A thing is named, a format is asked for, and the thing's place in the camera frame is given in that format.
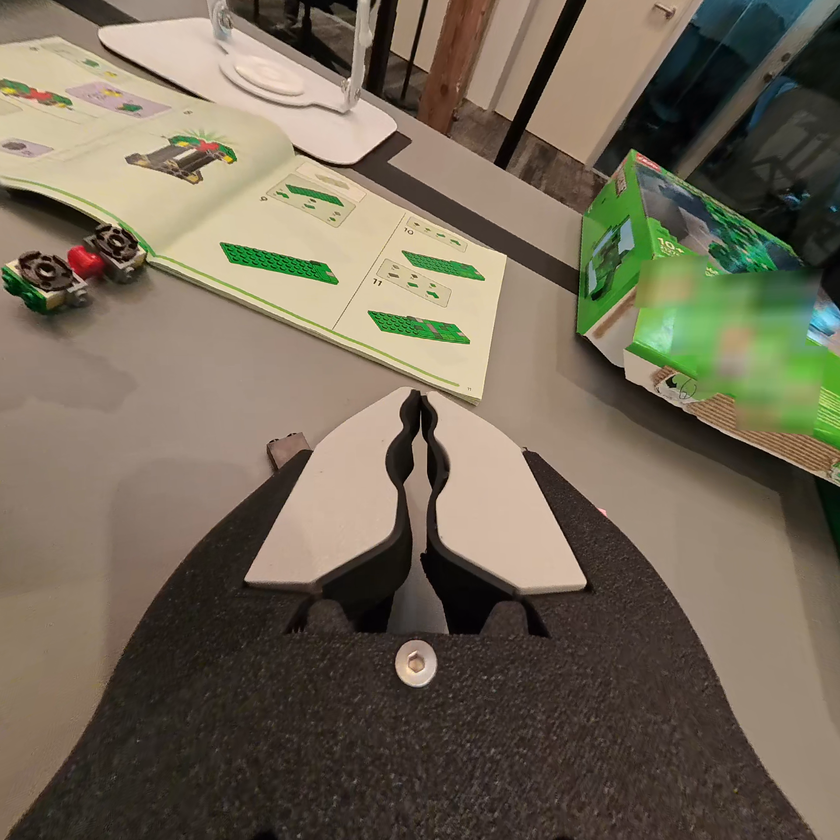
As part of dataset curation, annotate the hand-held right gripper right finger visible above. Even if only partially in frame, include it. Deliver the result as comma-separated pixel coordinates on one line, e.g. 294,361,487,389
419,391,589,635

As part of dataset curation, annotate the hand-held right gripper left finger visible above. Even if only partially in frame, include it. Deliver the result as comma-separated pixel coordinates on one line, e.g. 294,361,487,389
244,386,422,634

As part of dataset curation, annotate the black tile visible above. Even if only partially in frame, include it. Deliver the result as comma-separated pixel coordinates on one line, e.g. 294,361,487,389
266,431,312,471

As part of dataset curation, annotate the grey desk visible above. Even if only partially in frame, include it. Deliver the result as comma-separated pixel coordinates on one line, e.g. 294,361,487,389
0,0,840,840

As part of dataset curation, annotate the green cardboard box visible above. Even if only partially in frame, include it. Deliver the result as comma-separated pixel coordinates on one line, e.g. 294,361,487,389
575,149,840,488

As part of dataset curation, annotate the green instruction booklet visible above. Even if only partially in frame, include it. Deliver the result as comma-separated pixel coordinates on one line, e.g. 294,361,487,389
0,36,509,405

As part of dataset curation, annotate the small red green brick assembly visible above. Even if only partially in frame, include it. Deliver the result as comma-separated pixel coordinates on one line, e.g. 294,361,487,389
0,223,149,317

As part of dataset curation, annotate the black pole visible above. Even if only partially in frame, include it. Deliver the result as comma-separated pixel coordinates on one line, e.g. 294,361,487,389
493,0,589,170

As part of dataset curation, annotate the white tablet stand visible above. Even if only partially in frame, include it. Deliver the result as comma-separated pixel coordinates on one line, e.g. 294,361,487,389
97,0,399,167

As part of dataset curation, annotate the wooden post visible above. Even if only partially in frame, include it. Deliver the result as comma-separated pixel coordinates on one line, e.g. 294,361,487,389
416,0,497,137

